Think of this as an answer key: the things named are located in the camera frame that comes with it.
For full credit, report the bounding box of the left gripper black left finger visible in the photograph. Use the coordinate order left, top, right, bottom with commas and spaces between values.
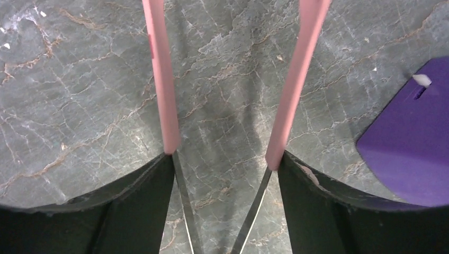
1, 154, 175, 253

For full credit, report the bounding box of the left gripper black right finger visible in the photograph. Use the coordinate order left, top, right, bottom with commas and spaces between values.
278, 152, 448, 253

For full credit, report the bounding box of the purple card shuffler box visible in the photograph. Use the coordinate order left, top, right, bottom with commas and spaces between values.
356, 57, 448, 206

